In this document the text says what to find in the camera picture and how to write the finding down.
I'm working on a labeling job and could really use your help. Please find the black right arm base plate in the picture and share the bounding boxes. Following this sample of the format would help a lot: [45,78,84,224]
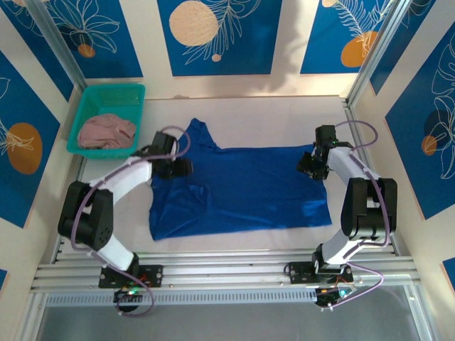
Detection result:
[284,261,355,285]

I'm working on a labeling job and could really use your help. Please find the blue wall panel, orange oval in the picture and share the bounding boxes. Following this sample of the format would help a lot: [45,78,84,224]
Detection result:
[0,49,61,228]

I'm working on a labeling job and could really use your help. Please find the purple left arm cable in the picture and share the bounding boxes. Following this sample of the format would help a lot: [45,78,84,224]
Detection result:
[70,125,193,318]

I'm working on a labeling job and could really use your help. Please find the blue wall panel, beige circle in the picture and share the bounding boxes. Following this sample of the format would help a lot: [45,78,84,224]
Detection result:
[157,0,283,77]

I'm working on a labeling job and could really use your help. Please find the aluminium frame rail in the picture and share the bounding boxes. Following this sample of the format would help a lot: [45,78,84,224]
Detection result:
[30,248,424,296]

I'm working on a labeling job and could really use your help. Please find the left controller circuit board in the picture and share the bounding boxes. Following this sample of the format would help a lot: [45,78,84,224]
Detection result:
[113,286,146,305]

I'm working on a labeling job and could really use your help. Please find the aluminium side rail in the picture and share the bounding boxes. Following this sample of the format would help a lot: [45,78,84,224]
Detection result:
[343,97,401,256]
[51,156,88,264]

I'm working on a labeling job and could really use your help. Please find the blue wall panel, fern drawing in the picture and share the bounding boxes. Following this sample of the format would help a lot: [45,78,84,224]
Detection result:
[300,0,395,75]

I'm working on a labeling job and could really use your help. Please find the grey slotted cable duct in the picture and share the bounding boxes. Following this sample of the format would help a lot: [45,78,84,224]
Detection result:
[44,288,321,307]

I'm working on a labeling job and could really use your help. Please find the aluminium corner post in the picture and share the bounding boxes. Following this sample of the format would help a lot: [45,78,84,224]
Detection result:
[346,0,417,104]
[26,0,88,90]

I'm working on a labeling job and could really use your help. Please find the pink crumpled cloth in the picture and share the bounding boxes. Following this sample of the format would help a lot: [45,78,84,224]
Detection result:
[77,113,138,150]

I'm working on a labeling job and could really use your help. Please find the right controller circuit board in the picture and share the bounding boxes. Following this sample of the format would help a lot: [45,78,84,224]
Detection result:
[314,286,358,308]

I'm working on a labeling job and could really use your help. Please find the teal plastic basket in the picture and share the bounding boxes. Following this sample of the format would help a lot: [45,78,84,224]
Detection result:
[66,84,146,161]

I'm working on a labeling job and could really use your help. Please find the blue t-shirt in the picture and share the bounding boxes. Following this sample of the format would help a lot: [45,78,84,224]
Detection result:
[148,118,333,242]

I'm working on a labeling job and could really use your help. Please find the blue wall panel, lily drawing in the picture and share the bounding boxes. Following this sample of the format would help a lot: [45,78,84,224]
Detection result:
[38,0,144,79]

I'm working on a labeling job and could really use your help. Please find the controller circuit board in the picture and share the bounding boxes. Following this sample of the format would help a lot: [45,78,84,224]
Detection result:
[314,286,358,308]
[113,286,146,305]

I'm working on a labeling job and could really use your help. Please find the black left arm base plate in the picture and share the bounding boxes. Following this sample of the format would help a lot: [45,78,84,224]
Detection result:
[98,264,164,288]

